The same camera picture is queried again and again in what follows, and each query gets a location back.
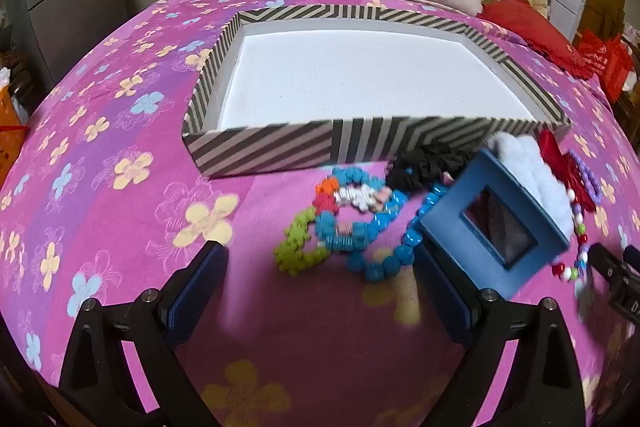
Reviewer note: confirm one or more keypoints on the white fluffy headband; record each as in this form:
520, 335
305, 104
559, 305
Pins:
530, 167

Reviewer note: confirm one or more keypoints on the red scrunchie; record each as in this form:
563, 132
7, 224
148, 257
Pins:
570, 172

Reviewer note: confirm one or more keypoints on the red pillow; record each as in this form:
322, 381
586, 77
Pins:
530, 29

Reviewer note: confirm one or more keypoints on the blue hair claw clip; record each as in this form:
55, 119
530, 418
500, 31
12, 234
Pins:
450, 217

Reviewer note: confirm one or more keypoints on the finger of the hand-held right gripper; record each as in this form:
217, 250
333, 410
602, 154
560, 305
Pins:
634, 259
607, 264

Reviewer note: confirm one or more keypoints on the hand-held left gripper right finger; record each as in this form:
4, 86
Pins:
440, 292

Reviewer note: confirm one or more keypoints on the striped cardboard box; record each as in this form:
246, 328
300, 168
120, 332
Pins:
270, 147

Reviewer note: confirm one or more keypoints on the black scrunchie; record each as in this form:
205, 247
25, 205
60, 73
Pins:
415, 167

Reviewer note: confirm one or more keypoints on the orange plastic basket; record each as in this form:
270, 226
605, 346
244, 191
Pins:
10, 137

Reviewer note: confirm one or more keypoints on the pink floral bedsheet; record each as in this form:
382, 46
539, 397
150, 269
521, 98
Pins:
125, 207

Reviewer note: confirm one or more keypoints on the red shopping bag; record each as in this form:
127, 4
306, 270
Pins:
607, 62

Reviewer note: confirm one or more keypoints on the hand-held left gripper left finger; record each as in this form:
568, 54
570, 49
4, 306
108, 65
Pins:
200, 287

